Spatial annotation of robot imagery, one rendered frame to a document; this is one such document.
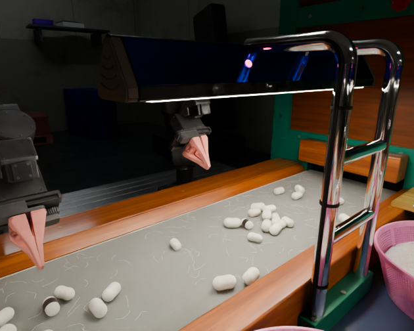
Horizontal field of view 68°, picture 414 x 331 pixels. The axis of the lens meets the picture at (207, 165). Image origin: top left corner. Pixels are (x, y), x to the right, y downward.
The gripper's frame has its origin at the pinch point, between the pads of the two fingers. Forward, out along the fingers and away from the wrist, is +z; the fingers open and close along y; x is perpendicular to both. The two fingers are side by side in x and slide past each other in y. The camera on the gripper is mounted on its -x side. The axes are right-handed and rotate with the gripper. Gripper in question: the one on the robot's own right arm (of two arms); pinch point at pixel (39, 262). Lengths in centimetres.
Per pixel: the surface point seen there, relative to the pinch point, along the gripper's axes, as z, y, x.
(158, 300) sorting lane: 12.1, 13.1, -0.6
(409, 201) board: 20, 74, -13
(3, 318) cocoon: 4.3, -5.5, 4.4
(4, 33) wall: -499, 91, 313
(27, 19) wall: -515, 128, 293
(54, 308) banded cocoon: 6.3, 0.2, 2.5
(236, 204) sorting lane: -0.9, 47.5, 10.4
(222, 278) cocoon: 14.2, 22.1, -5.2
